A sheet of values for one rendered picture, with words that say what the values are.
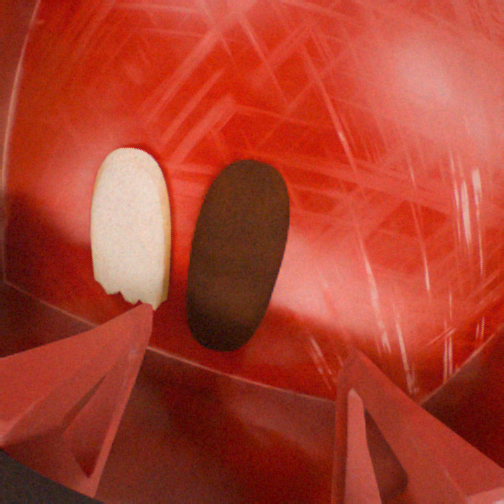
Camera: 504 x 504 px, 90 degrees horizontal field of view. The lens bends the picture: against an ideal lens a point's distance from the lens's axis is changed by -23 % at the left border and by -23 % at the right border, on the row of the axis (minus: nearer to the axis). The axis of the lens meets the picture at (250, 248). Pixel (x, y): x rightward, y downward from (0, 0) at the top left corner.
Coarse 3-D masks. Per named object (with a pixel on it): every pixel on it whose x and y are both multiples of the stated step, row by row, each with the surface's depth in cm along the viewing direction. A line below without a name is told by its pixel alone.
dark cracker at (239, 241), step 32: (256, 160) 11; (224, 192) 12; (256, 192) 11; (224, 224) 12; (256, 224) 12; (288, 224) 13; (192, 256) 13; (224, 256) 12; (256, 256) 13; (192, 288) 14; (224, 288) 13; (256, 288) 13; (192, 320) 15; (224, 320) 14; (256, 320) 14
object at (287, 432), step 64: (0, 0) 6; (0, 64) 8; (0, 128) 10; (0, 192) 12; (0, 256) 14; (0, 320) 13; (64, 320) 15; (192, 384) 16; (448, 384) 18; (128, 448) 11; (192, 448) 13; (256, 448) 14; (320, 448) 15; (384, 448) 16
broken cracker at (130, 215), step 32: (128, 160) 11; (96, 192) 12; (128, 192) 12; (160, 192) 12; (96, 224) 12; (128, 224) 12; (160, 224) 12; (96, 256) 13; (128, 256) 13; (160, 256) 13; (128, 288) 14; (160, 288) 14
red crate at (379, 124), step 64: (64, 0) 8; (128, 0) 9; (192, 0) 9; (256, 0) 9; (320, 0) 9; (384, 0) 8; (448, 0) 8; (64, 64) 10; (128, 64) 10; (192, 64) 10; (256, 64) 10; (320, 64) 10; (384, 64) 10; (448, 64) 9; (64, 128) 11; (128, 128) 11; (192, 128) 11; (256, 128) 11; (320, 128) 11; (384, 128) 11; (448, 128) 10; (64, 192) 13; (192, 192) 12; (320, 192) 12; (384, 192) 12; (448, 192) 12; (64, 256) 14; (320, 256) 14; (384, 256) 13; (448, 256) 13; (320, 320) 15; (384, 320) 15; (448, 320) 15; (256, 384) 18; (320, 384) 18
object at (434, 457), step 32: (352, 352) 11; (352, 384) 10; (384, 384) 8; (352, 416) 10; (384, 416) 7; (416, 416) 7; (352, 448) 9; (416, 448) 6; (448, 448) 5; (352, 480) 8; (416, 480) 5; (448, 480) 4; (480, 480) 4
